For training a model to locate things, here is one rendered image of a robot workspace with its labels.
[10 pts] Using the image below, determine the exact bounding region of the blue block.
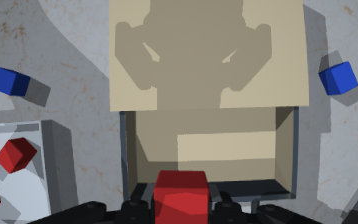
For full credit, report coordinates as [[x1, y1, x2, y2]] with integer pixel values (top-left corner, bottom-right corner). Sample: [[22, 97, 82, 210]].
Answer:
[[318, 61, 358, 96], [0, 67, 31, 97]]

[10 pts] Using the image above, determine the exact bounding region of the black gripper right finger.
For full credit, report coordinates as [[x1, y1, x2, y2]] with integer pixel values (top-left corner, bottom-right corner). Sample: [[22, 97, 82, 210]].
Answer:
[[208, 184, 323, 224]]

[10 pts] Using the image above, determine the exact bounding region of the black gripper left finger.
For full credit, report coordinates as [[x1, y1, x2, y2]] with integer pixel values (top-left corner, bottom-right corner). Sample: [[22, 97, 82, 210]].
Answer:
[[27, 183, 155, 224]]

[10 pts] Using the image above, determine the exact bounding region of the light grey square tray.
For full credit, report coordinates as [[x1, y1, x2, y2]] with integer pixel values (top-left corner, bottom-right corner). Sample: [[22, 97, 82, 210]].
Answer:
[[0, 120, 62, 224]]

